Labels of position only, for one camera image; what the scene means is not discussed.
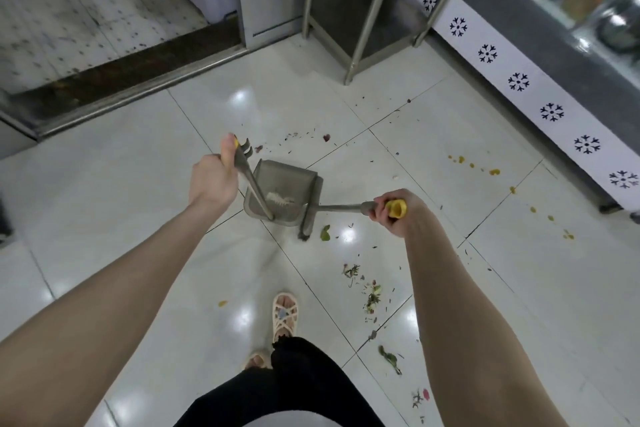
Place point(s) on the person's left hand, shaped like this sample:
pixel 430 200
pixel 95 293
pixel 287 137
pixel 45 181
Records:
pixel 212 184

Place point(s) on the grey glass display freezer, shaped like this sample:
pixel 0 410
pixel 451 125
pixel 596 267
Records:
pixel 525 26

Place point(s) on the stainless steel table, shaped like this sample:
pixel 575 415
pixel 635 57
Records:
pixel 350 6

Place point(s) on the person's right hand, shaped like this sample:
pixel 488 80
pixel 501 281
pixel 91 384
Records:
pixel 412 214

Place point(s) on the person's left beige sandal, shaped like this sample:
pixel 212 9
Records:
pixel 257 361

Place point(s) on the person's black trousers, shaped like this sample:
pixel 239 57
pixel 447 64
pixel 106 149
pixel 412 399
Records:
pixel 290 386

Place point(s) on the person's right beige sandal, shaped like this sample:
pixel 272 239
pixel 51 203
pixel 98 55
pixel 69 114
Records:
pixel 286 316

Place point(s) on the person's beige sandal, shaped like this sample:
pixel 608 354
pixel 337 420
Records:
pixel 257 361
pixel 286 316

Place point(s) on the person's left forearm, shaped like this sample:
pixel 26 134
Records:
pixel 85 331

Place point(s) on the leaf debris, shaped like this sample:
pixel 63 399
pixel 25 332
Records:
pixel 325 233

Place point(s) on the grey broom with yellow cap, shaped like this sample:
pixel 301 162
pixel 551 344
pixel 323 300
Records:
pixel 340 208

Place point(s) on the orange liquid spill drops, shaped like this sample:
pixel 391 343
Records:
pixel 494 172

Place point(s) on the person's right forearm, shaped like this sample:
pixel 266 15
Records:
pixel 475 351

